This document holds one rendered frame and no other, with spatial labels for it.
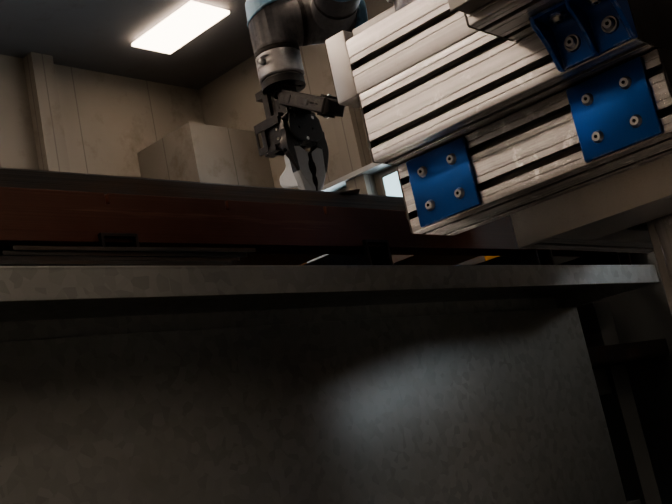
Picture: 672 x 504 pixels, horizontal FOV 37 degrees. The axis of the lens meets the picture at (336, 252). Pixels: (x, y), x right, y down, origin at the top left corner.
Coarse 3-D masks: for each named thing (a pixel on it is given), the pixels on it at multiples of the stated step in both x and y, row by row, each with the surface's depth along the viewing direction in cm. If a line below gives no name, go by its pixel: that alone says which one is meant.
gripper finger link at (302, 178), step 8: (296, 152) 154; (304, 152) 156; (288, 160) 157; (304, 160) 155; (288, 168) 157; (304, 168) 155; (280, 176) 158; (288, 176) 157; (296, 176) 154; (304, 176) 154; (280, 184) 158; (288, 184) 157; (296, 184) 156; (304, 184) 154; (312, 184) 155
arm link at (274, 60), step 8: (280, 48) 158; (288, 48) 159; (264, 56) 159; (272, 56) 158; (280, 56) 158; (288, 56) 158; (296, 56) 159; (256, 64) 161; (264, 64) 159; (272, 64) 158; (280, 64) 158; (288, 64) 158; (296, 64) 159; (264, 72) 159; (272, 72) 158; (280, 72) 158; (296, 72) 159; (304, 72) 161
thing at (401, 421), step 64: (384, 320) 137; (448, 320) 147; (512, 320) 159; (576, 320) 172; (0, 384) 96; (64, 384) 100; (128, 384) 106; (192, 384) 111; (256, 384) 118; (320, 384) 125; (384, 384) 133; (448, 384) 143; (512, 384) 154; (576, 384) 166; (0, 448) 94; (64, 448) 98; (128, 448) 103; (192, 448) 109; (256, 448) 115; (320, 448) 122; (384, 448) 130; (448, 448) 139; (512, 448) 149; (576, 448) 161
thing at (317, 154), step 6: (312, 150) 158; (318, 150) 158; (312, 156) 157; (318, 156) 158; (312, 162) 157; (318, 162) 157; (312, 168) 157; (318, 168) 157; (324, 168) 158; (312, 174) 157; (318, 174) 156; (324, 174) 158; (318, 180) 156; (324, 180) 157; (318, 186) 156
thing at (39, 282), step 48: (0, 288) 81; (48, 288) 84; (96, 288) 87; (144, 288) 91; (192, 288) 95; (240, 288) 99; (288, 288) 104; (336, 288) 109; (384, 288) 114; (432, 288) 121; (480, 288) 148; (528, 288) 159; (576, 288) 172; (624, 288) 167; (0, 336) 101; (48, 336) 105
